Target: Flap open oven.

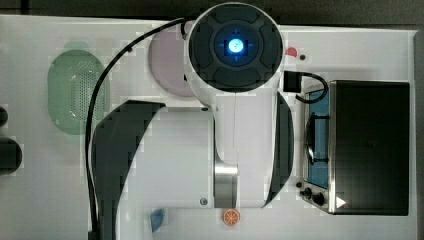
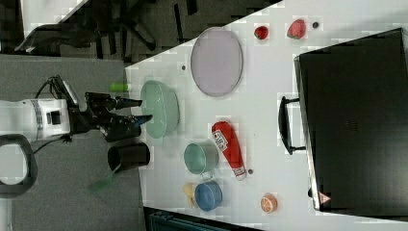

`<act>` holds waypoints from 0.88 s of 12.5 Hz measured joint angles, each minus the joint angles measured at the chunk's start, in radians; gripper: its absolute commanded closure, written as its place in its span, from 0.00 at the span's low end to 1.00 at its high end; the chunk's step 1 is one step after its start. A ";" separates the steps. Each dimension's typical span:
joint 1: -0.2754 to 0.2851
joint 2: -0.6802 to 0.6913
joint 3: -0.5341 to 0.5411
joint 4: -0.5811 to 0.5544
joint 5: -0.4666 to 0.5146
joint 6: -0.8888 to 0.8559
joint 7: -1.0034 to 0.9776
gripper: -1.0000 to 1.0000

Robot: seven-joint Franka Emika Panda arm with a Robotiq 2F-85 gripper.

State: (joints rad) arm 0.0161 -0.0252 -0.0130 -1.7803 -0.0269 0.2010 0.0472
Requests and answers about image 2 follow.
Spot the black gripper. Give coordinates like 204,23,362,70
66,92,153,142

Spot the oven door with black handle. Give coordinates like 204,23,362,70
278,54,323,211

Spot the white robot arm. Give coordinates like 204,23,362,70
1,92,152,199

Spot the black toaster oven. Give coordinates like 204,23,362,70
294,28,408,220

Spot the green bottle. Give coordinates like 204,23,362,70
110,83,132,92

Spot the green oval colander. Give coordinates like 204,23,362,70
140,80,180,139

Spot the large black utensil cup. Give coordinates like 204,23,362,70
108,142,150,171

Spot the green spatula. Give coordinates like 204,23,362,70
88,165,121,193

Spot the green mug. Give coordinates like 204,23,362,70
184,141,219,180

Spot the black office chair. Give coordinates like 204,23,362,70
13,0,200,59

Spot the red ketchup bottle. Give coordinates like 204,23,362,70
212,121,246,181

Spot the yellow toy banana peel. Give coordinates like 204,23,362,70
182,183,196,208

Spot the lilac round plate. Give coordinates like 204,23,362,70
191,27,242,97

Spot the blue cup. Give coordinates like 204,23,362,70
194,181,222,212

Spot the small red strawberry toy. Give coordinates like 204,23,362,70
254,26,268,39

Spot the orange slice toy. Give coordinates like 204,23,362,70
260,193,277,214

